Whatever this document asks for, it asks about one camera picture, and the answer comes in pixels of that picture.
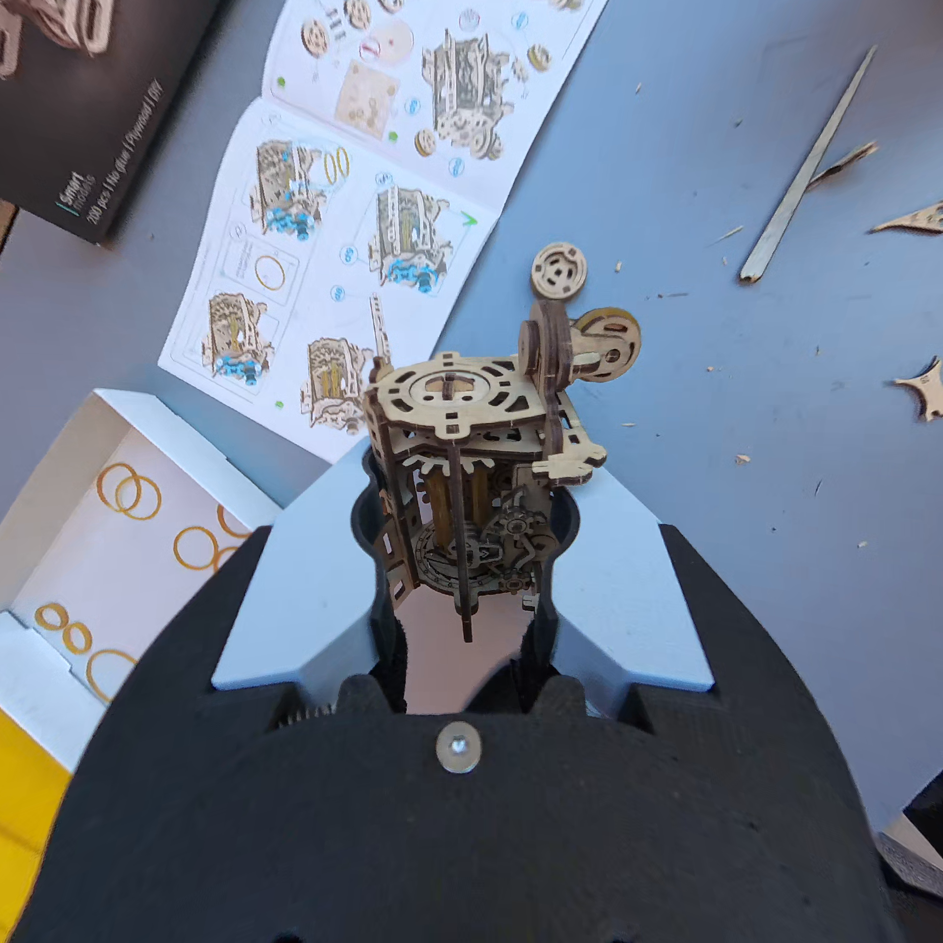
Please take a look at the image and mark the long metal file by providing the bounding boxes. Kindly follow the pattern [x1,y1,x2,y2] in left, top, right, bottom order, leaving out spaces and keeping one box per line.
[739,44,879,284]

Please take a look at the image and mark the small wooden wheel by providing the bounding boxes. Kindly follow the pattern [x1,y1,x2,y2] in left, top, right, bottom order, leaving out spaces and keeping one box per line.
[530,242,590,302]

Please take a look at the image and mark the paper instruction booklet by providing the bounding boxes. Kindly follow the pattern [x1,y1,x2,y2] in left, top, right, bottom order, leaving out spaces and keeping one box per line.
[157,0,611,465]

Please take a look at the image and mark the white cardboard tray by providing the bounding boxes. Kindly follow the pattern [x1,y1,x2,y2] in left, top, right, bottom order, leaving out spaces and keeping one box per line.
[0,388,284,775]

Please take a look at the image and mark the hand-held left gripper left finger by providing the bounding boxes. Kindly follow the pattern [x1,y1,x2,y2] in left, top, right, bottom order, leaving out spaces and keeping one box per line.
[212,435,410,714]

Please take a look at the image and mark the yellow flat object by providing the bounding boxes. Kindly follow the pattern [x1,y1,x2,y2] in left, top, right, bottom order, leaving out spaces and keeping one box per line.
[0,711,75,918]

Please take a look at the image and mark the black model kit box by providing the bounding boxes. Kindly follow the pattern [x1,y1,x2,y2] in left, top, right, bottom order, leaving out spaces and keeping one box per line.
[0,0,222,246]

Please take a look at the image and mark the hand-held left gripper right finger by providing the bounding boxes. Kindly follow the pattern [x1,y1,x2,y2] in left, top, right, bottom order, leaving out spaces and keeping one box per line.
[518,464,718,721]

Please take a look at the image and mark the pointed wooden offcut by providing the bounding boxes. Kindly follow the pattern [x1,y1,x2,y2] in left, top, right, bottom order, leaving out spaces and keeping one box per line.
[869,200,943,237]

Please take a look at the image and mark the scattered small wood chips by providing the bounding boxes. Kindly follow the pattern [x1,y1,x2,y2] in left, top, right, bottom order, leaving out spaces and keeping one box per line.
[615,81,870,550]

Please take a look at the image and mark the flat wooden offcut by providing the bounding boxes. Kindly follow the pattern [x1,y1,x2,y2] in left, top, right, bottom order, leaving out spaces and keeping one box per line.
[806,140,879,191]

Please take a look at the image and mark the wooden submarine model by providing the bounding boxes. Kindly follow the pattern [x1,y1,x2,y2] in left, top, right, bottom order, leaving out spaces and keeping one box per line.
[361,293,643,643]

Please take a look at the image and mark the group of yellow rubber bands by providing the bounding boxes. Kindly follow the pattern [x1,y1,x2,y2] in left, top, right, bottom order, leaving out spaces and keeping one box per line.
[33,460,255,704]

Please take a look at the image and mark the star-shaped wooden offcut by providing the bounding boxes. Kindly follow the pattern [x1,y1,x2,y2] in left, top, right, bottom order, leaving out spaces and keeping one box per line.
[893,356,943,422]

